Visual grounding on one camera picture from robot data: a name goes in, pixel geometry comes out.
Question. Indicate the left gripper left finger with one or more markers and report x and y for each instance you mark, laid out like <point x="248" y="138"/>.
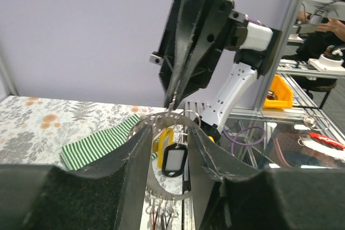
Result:
<point x="105" y="194"/>

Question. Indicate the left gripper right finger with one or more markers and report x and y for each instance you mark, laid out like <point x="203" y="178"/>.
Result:
<point x="229" y="194"/>

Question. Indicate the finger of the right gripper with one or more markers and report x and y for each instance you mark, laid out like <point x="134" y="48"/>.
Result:
<point x="185" y="18"/>
<point x="205" y="36"/>

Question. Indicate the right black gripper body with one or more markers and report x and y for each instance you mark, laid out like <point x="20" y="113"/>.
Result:
<point x="235" y="39"/>

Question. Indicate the black tag key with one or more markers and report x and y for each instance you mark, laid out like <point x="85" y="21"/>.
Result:
<point x="174" y="160"/>

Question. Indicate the yellow tag key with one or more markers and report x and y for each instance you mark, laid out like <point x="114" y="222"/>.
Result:
<point x="160" y="143"/>

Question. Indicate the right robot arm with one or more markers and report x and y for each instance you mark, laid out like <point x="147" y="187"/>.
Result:
<point x="252" y="60"/>

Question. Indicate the green striped cloth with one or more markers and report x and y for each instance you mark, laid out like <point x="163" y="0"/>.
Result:
<point x="89" y="149"/>

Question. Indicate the yellow plastic storage bin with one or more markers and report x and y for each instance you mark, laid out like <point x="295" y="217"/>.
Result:
<point x="280" y="95"/>

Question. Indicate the aluminium front rail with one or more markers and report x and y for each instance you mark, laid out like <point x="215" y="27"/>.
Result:
<point x="285" y="114"/>

